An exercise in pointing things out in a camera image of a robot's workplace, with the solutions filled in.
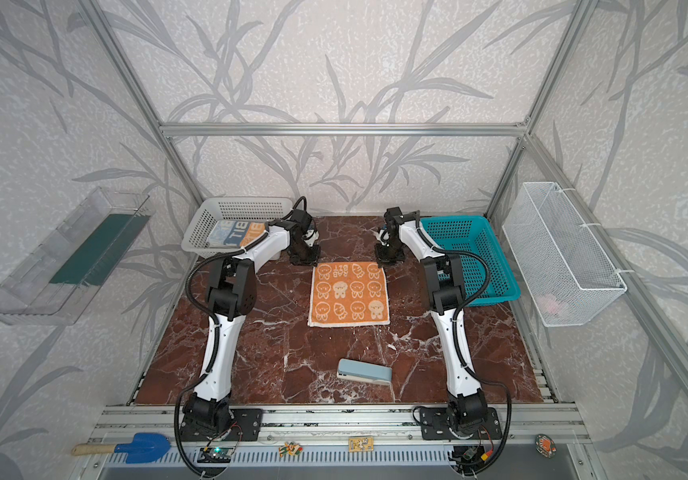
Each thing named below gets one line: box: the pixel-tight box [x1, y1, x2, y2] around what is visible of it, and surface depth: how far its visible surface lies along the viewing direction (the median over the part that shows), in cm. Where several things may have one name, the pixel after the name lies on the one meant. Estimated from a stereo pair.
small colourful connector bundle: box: [278, 442, 304, 458], surface depth 72 cm
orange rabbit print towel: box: [308, 262, 391, 327], surface depth 98 cm
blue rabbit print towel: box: [207, 220, 248, 247], surface depth 113 cm
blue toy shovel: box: [71, 433, 172, 463], surface depth 71 cm
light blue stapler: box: [336, 358, 393, 386], surface depth 80 cm
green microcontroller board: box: [197, 447, 234, 463], surface depth 72 cm
